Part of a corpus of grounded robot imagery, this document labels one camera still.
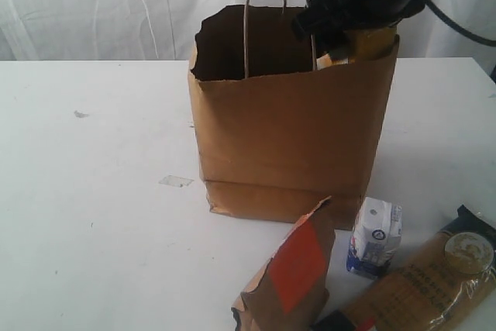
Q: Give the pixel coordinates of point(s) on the brown paper shopping bag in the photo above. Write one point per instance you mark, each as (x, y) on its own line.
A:
(276, 135)

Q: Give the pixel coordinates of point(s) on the brown pouch orange label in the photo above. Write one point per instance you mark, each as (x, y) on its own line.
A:
(289, 291)

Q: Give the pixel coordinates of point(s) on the spaghetti packet gold seal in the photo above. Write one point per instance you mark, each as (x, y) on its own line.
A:
(436, 288)

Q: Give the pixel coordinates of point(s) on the clear tape scrap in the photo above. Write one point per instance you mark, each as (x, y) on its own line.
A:
(175, 181)

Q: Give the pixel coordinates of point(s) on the yellow grain bottle white cap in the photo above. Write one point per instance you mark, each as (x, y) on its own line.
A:
(365, 44)

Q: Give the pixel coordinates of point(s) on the small white blue carton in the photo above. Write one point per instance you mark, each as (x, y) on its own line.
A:
(375, 239)

